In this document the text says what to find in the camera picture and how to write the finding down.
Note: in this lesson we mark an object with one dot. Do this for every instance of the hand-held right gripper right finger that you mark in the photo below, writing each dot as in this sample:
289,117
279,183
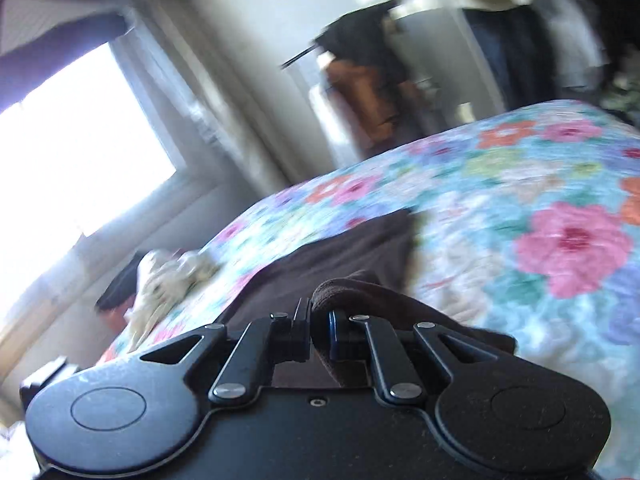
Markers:
334,335

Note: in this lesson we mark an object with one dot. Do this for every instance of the dark brown garment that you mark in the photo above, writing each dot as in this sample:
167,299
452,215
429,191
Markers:
340,255

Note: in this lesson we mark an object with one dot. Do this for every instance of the black cloth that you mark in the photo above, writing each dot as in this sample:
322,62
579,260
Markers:
120,290

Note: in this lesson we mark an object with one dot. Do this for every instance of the orange hanging garment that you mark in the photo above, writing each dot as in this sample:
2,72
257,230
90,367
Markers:
365,100

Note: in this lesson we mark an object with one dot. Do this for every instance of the black hanging garment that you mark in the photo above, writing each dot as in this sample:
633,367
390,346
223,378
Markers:
365,40

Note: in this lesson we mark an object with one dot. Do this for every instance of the purple curtain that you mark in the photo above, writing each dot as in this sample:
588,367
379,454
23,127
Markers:
55,55

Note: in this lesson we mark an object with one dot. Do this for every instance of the window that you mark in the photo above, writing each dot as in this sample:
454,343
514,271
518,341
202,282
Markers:
75,160

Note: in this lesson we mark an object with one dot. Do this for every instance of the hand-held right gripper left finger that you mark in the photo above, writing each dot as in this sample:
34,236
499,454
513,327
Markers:
303,335

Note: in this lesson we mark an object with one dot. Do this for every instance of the floral quilt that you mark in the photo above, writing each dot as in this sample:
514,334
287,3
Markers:
500,185

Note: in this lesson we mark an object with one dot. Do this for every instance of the dark blue hanging garment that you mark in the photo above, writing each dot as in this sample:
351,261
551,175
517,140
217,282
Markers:
510,55

